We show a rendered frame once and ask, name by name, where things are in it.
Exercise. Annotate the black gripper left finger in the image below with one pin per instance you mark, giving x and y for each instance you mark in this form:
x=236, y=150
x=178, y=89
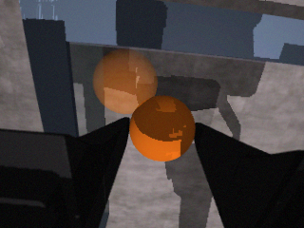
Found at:
x=86, y=166

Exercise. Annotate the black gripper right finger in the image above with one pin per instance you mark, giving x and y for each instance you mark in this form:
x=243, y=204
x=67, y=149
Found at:
x=250, y=186

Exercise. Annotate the low clear walls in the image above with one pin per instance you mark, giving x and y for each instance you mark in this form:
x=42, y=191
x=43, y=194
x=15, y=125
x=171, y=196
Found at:
x=84, y=59

